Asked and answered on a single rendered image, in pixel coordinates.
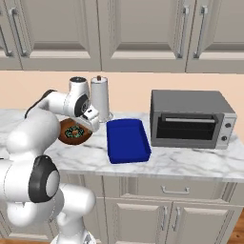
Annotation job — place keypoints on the beige wall cupboard door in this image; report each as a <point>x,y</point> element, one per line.
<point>227,31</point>
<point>60,31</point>
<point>146,31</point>
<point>6,62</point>

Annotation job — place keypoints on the beige drawer front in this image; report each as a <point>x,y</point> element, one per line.
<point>178,198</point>
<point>87,184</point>

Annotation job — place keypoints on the green sprinkled chocolate donut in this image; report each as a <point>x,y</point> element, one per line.
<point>68,133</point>

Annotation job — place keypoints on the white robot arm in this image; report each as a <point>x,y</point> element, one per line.
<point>28,139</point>

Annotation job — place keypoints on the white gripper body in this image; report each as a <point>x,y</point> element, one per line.
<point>89,123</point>

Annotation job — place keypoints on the grey toaster oven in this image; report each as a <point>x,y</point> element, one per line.
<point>187,105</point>

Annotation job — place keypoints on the brown bowl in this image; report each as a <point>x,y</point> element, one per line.
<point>74,140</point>

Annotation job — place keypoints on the beige base cupboard door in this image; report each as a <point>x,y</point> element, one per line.
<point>136,222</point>
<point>206,225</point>

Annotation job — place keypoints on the grey paper towel holder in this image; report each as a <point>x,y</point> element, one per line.
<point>99,77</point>

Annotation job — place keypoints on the white paper towel roll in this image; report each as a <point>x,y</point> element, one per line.
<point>100,98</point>

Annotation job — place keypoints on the blue rectangular tray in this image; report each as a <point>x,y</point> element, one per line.
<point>126,141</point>

